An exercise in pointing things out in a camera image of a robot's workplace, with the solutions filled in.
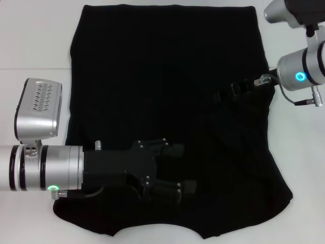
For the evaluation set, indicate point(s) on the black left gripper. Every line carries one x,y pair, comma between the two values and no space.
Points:
119,162

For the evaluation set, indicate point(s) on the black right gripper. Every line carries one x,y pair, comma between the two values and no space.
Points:
266,76

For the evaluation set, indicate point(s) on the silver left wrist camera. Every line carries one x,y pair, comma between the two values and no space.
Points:
40,109

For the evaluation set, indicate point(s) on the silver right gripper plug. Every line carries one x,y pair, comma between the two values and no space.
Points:
262,79

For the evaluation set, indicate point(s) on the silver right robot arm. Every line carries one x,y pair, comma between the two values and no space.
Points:
304,66

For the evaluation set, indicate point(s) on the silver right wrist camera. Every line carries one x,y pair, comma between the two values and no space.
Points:
287,12

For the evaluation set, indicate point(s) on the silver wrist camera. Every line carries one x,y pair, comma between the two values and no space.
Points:
287,12
40,109

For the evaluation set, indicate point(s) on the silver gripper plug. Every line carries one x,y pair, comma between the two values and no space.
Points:
98,145
262,79

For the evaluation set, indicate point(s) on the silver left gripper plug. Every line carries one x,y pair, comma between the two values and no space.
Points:
98,145

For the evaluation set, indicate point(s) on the black shirt with FREE print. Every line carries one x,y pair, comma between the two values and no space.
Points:
157,89

